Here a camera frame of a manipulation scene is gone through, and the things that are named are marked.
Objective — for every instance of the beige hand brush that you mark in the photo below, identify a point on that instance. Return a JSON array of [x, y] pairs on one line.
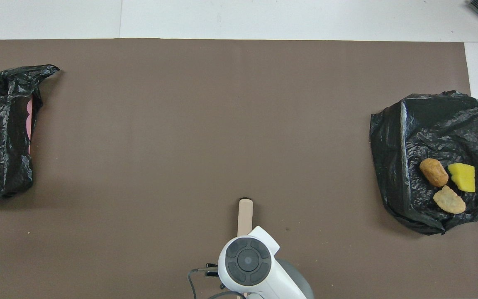
[[245, 216]]

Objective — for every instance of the brown bread roll piece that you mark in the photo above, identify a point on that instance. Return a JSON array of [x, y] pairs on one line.
[[434, 172]]

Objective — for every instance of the striped croissant bread piece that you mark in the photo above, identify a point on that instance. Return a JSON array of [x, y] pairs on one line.
[[449, 200]]

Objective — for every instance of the yellow sponge with green pad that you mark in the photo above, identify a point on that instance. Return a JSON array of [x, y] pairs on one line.
[[463, 177]]

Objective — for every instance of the black bag lined pink bin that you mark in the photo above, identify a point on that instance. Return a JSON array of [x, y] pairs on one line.
[[2, 137]]

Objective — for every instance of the black bag covered bin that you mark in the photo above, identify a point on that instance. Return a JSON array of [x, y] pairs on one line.
[[430, 124]]

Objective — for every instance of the brown table mat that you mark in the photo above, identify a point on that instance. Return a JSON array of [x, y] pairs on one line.
[[181, 124]]

